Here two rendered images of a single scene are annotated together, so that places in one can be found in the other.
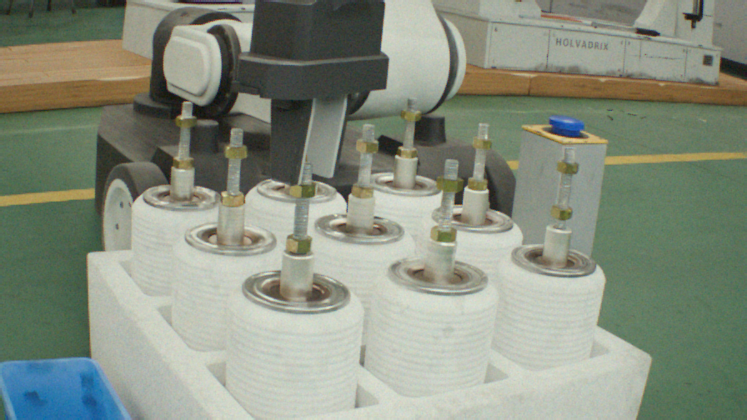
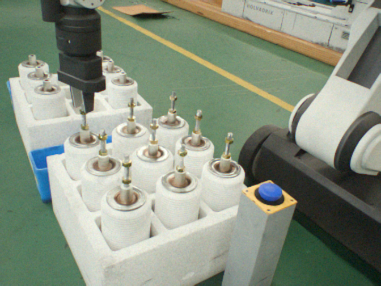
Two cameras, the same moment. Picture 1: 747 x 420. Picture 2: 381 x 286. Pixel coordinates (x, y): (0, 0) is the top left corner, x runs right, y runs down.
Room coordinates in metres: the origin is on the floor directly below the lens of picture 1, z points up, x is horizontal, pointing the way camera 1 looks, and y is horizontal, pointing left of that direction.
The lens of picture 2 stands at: (0.85, -0.69, 0.70)
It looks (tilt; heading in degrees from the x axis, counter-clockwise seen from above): 30 degrees down; 86
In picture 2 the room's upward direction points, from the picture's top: 7 degrees clockwise
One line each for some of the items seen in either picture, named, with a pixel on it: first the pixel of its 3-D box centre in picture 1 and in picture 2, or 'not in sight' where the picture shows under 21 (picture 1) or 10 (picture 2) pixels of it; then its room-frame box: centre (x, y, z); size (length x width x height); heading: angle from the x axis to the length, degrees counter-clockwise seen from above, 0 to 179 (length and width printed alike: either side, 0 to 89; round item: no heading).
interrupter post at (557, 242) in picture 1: (556, 247); (126, 192); (0.77, -0.15, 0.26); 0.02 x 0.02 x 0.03
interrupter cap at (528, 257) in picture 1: (553, 262); (126, 197); (0.77, -0.15, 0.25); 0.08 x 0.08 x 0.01
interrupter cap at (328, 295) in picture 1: (295, 292); (85, 139); (0.65, 0.05, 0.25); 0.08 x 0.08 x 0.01
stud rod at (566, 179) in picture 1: (564, 191); (126, 172); (0.77, -0.15, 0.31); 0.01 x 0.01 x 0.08
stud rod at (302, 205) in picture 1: (301, 217); (84, 120); (0.65, 0.05, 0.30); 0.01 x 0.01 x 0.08
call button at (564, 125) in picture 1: (566, 127); (269, 193); (1.03, -0.20, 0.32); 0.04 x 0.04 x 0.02
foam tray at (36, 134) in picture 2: not in sight; (79, 115); (0.52, 0.48, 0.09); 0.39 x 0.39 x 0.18; 29
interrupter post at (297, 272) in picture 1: (297, 275); (84, 135); (0.65, 0.05, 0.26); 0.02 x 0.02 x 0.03
